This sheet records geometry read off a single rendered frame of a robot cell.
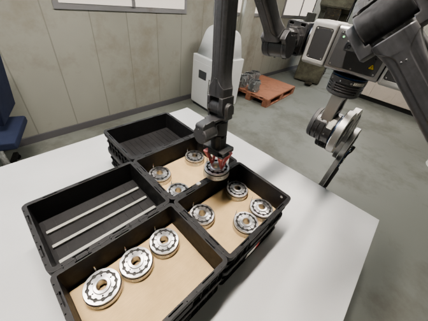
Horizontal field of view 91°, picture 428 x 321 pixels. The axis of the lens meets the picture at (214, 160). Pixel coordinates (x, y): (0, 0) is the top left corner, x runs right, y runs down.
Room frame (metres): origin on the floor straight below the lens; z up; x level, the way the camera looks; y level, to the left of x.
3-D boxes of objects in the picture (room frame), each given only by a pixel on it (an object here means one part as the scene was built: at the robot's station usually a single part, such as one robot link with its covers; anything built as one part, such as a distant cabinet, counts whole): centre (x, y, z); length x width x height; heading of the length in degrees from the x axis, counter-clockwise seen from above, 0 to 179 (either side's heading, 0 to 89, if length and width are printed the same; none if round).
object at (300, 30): (1.00, -0.23, 1.45); 0.09 x 0.08 x 0.12; 52
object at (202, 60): (3.45, 0.18, 0.58); 0.65 x 0.54 x 1.16; 142
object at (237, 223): (0.52, -0.17, 0.86); 0.10 x 0.10 x 0.01
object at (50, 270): (0.45, 0.38, 0.92); 0.40 x 0.30 x 0.02; 141
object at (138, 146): (0.95, 0.35, 0.87); 0.40 x 0.30 x 0.11; 141
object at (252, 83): (4.40, -0.78, 0.18); 1.25 x 0.89 x 0.35; 142
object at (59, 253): (0.45, 0.38, 0.87); 0.40 x 0.30 x 0.11; 141
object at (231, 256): (0.57, -0.11, 0.92); 0.40 x 0.30 x 0.02; 141
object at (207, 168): (0.65, -0.02, 1.01); 0.10 x 0.10 x 0.01
